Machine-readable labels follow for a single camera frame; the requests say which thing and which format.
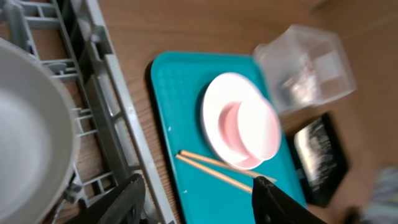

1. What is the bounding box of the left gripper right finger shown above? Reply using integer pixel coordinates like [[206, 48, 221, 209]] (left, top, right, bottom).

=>
[[252, 176, 326, 224]]

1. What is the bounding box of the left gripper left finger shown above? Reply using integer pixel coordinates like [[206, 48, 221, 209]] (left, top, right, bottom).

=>
[[68, 174, 146, 224]]

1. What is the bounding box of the wooden chopstick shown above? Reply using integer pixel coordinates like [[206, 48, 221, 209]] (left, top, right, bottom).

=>
[[175, 154, 252, 194], [179, 150, 277, 183]]

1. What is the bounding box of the white rice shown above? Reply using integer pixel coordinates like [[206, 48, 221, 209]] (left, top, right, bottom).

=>
[[294, 119, 336, 191]]

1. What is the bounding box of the pink small bowl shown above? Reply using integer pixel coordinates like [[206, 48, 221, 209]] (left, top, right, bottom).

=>
[[217, 93, 282, 162]]

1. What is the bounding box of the large white plate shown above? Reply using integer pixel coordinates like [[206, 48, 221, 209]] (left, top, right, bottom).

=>
[[200, 72, 266, 170]]

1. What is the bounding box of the grey bowl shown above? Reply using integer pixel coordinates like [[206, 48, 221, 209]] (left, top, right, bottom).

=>
[[1, 40, 80, 223]]

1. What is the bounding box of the red snack wrapper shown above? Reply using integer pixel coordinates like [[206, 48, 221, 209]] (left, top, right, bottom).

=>
[[280, 66, 318, 105]]

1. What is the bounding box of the black waste tray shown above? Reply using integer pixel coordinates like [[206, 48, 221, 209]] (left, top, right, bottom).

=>
[[287, 113, 348, 208]]

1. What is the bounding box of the grey dishwasher rack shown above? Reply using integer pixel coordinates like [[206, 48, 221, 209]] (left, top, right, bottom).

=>
[[1, 1, 175, 223]]

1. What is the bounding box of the clear plastic bin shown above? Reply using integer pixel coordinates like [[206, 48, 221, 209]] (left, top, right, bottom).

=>
[[253, 25, 357, 114]]

